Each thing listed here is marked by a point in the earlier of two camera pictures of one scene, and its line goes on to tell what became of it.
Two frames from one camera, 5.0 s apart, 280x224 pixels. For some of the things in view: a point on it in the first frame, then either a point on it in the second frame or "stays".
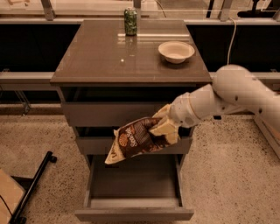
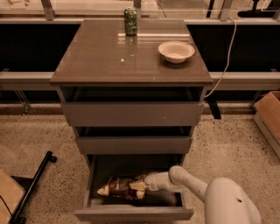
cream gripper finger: [169, 130] → [140, 186]
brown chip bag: [135, 137] → [120, 186]
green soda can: [130, 21] stays
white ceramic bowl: [176, 52] stays
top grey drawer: [114, 106] stays
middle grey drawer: [96, 140] stays
